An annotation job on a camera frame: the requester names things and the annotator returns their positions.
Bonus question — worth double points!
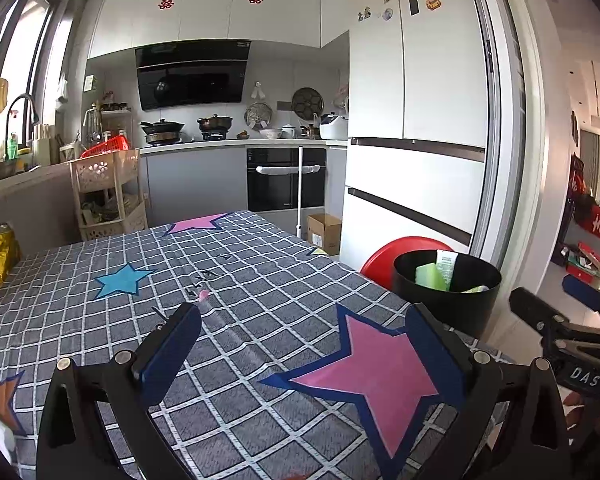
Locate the grey checkered star tablecloth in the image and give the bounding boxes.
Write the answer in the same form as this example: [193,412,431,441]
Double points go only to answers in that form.
[0,210,521,480]

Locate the golden foil bag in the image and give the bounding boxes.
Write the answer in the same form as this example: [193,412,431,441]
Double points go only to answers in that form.
[0,223,22,293]

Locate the grey lower kitchen cabinets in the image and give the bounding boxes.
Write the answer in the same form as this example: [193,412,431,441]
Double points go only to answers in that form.
[140,141,348,226]

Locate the small round steamer rack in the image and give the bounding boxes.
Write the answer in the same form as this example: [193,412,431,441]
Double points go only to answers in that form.
[245,102,272,131]

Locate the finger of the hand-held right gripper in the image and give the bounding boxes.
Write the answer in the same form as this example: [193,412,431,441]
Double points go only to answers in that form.
[562,274,600,330]
[509,287,571,333]

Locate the white green tube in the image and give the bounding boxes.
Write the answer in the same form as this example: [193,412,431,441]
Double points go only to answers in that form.
[434,250,458,292]

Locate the brown cardboard box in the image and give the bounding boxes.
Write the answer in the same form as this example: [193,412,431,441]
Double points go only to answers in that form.
[307,213,343,257]

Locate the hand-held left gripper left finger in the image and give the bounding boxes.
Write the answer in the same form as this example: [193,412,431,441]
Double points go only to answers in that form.
[36,301,202,480]

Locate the white refrigerator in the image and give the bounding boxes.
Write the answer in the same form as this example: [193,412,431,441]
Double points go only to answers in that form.
[340,0,491,271]

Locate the red plastic basket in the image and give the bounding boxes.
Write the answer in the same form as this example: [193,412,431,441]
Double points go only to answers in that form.
[80,135,131,159]

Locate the black kitchen faucet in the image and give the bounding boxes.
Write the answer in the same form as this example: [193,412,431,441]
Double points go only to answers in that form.
[5,94,41,148]

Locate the black built-in oven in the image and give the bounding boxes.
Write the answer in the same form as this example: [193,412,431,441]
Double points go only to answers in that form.
[246,146,327,212]

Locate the large round steamer rack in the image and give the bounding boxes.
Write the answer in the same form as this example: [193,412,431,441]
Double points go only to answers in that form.
[292,87,325,118]

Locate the black wok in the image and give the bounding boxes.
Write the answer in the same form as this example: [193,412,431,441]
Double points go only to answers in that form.
[140,118,186,136]

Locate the dark cooking pot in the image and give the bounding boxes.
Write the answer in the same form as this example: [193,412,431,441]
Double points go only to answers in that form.
[196,114,233,133]

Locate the black range hood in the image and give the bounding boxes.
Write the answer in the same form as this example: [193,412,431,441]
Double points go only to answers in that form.
[135,39,252,111]

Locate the white rice cooker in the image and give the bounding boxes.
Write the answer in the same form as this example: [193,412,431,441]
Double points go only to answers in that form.
[319,113,350,141]

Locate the black round waste bin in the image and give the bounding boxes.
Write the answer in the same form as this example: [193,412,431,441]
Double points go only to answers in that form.
[391,250,502,338]

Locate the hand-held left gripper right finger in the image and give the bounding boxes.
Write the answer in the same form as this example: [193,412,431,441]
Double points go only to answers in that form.
[405,302,573,480]

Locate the beige plastic storage trolley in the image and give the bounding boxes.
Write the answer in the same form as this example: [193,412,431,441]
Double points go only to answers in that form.
[70,149,149,242]

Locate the white upper cabinets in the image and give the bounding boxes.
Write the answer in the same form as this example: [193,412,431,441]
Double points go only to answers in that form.
[87,0,351,58]

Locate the red round stool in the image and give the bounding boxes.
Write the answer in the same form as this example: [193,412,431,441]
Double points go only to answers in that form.
[360,236,456,292]

